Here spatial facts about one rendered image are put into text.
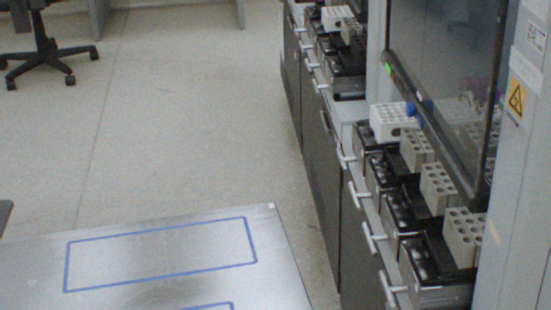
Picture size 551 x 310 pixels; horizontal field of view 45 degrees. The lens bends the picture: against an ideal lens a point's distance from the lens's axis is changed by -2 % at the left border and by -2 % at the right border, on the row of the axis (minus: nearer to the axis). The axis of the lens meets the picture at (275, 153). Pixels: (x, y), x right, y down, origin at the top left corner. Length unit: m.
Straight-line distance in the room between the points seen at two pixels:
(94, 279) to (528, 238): 0.73
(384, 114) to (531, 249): 0.66
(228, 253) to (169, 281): 0.12
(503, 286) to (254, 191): 1.88
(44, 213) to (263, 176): 0.93
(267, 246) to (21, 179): 2.08
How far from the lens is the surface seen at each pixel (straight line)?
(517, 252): 1.04
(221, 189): 2.87
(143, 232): 1.32
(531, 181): 0.96
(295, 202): 2.77
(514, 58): 0.97
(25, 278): 1.29
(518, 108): 0.96
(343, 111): 1.87
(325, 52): 2.04
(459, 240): 1.20
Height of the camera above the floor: 1.61
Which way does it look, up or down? 31 degrees down
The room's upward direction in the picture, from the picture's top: 2 degrees counter-clockwise
